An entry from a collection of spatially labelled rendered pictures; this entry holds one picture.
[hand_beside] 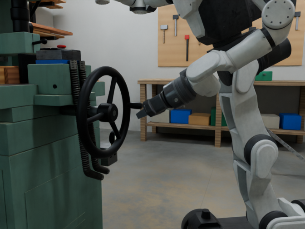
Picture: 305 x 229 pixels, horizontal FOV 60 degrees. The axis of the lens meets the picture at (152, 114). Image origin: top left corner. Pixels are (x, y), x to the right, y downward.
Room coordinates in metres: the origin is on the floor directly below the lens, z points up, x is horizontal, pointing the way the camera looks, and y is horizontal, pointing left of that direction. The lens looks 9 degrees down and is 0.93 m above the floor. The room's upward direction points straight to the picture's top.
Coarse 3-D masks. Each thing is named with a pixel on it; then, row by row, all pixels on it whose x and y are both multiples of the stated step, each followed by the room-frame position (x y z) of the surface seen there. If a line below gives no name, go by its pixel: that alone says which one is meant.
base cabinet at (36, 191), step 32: (96, 128) 1.07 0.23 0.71; (0, 160) 0.70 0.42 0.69; (32, 160) 0.76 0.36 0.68; (64, 160) 0.89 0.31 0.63; (0, 192) 0.70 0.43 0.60; (32, 192) 0.75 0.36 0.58; (64, 192) 0.88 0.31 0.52; (96, 192) 1.05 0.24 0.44; (0, 224) 0.71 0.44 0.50; (32, 224) 0.74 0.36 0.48; (64, 224) 0.87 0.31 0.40; (96, 224) 1.05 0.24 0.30
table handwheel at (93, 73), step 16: (96, 80) 0.75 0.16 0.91; (112, 80) 0.86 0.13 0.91; (80, 96) 0.70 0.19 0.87; (112, 96) 0.84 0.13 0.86; (128, 96) 0.93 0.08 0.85; (64, 112) 0.87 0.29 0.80; (80, 112) 0.69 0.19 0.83; (96, 112) 0.81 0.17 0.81; (112, 112) 0.81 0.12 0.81; (128, 112) 0.94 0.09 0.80; (80, 128) 0.69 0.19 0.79; (112, 128) 0.86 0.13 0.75; (112, 144) 0.86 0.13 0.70
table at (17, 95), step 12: (0, 84) 0.80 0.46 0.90; (12, 84) 0.80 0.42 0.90; (24, 84) 0.80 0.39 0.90; (96, 84) 1.08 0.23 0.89; (0, 96) 0.68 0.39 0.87; (12, 96) 0.71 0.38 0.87; (24, 96) 0.75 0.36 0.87; (36, 96) 0.77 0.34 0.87; (48, 96) 0.76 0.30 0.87; (60, 96) 0.75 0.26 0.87; (72, 96) 0.80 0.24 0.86; (0, 108) 0.68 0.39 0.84
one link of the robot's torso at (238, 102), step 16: (256, 64) 1.00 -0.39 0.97; (240, 80) 0.99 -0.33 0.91; (224, 96) 1.12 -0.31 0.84; (240, 96) 1.00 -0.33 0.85; (256, 96) 1.02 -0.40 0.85; (224, 112) 1.12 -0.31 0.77; (240, 112) 1.02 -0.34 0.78; (256, 112) 1.04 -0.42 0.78; (240, 128) 1.03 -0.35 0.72; (256, 128) 1.04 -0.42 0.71; (240, 144) 1.06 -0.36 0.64
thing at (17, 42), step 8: (16, 32) 0.92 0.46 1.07; (24, 32) 0.91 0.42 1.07; (0, 40) 0.95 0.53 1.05; (8, 40) 0.93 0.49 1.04; (16, 40) 0.92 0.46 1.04; (24, 40) 0.90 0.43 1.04; (32, 40) 0.93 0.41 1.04; (0, 48) 0.95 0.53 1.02; (8, 48) 0.93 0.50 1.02; (16, 48) 0.92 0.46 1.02; (24, 48) 0.90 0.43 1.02; (32, 48) 0.93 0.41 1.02
